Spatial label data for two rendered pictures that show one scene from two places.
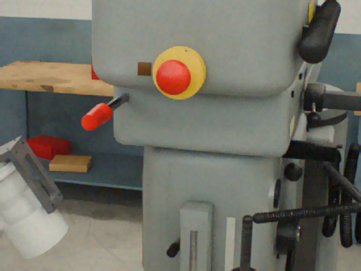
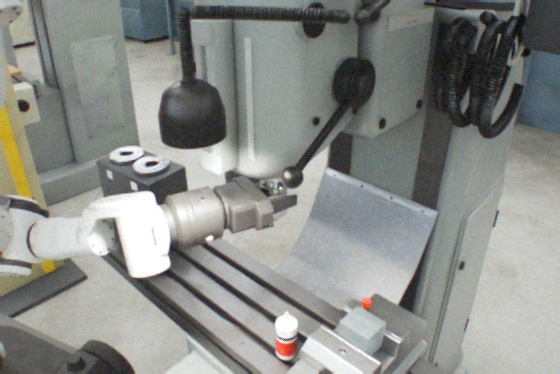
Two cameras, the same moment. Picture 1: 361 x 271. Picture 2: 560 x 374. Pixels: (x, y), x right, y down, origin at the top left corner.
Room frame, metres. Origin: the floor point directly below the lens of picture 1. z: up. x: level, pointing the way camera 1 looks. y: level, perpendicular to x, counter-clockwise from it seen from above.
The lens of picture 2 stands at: (0.52, -0.39, 1.65)
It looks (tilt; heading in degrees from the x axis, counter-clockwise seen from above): 30 degrees down; 29
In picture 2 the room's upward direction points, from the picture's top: straight up
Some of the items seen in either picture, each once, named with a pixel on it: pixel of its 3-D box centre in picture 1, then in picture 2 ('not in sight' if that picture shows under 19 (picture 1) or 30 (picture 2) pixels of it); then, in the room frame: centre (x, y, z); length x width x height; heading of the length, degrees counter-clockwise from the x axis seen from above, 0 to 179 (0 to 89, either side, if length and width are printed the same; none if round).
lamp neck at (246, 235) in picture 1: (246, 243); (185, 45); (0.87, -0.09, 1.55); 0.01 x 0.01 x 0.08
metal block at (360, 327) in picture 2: not in sight; (360, 333); (1.05, -0.25, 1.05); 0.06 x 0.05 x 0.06; 76
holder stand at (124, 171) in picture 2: not in sight; (144, 192); (1.23, 0.42, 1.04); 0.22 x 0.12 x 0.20; 83
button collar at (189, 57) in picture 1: (179, 72); not in sight; (0.87, 0.00, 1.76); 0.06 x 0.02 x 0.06; 76
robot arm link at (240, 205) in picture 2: not in sight; (224, 210); (1.02, -0.01, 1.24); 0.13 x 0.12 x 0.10; 58
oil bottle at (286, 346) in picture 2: not in sight; (286, 333); (1.03, -0.12, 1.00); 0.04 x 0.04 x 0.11
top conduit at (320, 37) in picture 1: (321, 25); not in sight; (1.10, -0.20, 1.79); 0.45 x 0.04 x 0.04; 166
